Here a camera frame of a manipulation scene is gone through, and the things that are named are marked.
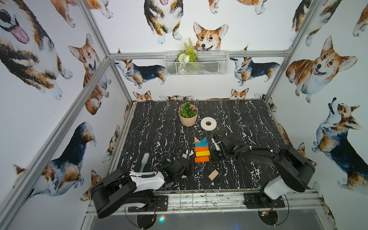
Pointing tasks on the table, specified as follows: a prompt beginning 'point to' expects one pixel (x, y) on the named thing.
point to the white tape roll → (208, 123)
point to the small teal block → (204, 140)
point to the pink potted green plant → (188, 113)
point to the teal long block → (201, 144)
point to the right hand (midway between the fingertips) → (211, 154)
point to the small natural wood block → (184, 176)
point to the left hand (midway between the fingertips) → (193, 162)
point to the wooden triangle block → (196, 141)
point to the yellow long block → (200, 154)
